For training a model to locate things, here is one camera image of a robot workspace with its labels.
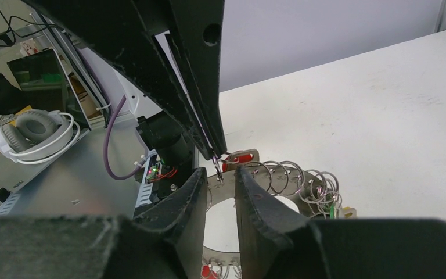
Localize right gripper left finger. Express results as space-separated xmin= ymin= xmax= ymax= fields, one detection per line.
xmin=0 ymin=167 xmax=207 ymax=278

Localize white grey headphones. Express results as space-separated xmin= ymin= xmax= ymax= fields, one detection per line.
xmin=0 ymin=109 xmax=81 ymax=165

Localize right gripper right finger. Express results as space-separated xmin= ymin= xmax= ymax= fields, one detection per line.
xmin=235 ymin=167 xmax=446 ymax=278

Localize key with red tag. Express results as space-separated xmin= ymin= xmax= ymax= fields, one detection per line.
xmin=220 ymin=149 xmax=260 ymax=172

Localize dark laptop screen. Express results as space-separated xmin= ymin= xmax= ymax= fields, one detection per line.
xmin=7 ymin=48 xmax=90 ymax=128

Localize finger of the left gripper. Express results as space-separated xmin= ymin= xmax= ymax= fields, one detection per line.
xmin=168 ymin=1 xmax=227 ymax=156
xmin=28 ymin=1 xmax=213 ymax=159

